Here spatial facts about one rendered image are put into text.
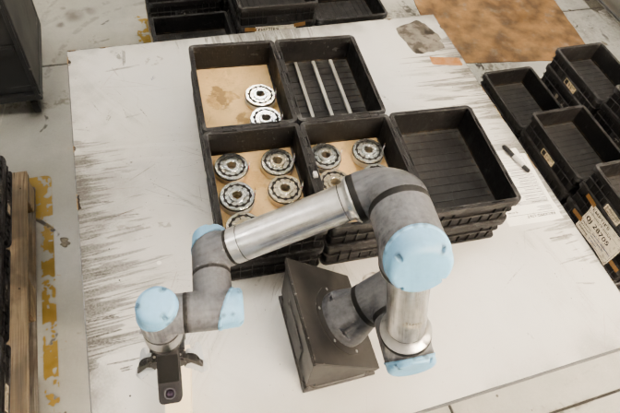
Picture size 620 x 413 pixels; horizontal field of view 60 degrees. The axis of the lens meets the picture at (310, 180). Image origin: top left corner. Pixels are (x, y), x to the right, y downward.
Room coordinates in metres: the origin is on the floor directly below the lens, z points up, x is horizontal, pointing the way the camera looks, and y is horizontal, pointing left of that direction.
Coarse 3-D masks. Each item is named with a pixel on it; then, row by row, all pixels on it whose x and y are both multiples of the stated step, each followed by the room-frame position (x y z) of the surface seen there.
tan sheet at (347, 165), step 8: (336, 144) 1.18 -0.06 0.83; (344, 144) 1.19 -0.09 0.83; (352, 144) 1.20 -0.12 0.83; (344, 152) 1.16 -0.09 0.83; (344, 160) 1.12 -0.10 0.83; (352, 160) 1.13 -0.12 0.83; (384, 160) 1.15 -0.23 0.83; (344, 168) 1.09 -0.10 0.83; (352, 168) 1.10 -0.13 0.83; (360, 168) 1.10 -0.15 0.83
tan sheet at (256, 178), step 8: (248, 152) 1.08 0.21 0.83; (256, 152) 1.09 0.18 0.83; (264, 152) 1.09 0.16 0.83; (248, 160) 1.05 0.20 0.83; (256, 160) 1.05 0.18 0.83; (256, 168) 1.02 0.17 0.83; (248, 176) 0.99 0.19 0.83; (256, 176) 0.99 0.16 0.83; (264, 176) 1.00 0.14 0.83; (296, 176) 1.02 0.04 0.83; (216, 184) 0.93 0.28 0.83; (224, 184) 0.94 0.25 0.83; (248, 184) 0.95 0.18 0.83; (256, 184) 0.96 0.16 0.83; (264, 184) 0.97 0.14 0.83; (256, 192) 0.93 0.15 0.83; (264, 192) 0.94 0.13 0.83; (256, 200) 0.90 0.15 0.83; (264, 200) 0.91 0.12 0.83; (256, 208) 0.87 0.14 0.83; (264, 208) 0.88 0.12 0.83; (272, 208) 0.88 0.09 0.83; (224, 216) 0.83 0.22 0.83; (256, 216) 0.85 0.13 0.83; (224, 224) 0.80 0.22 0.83
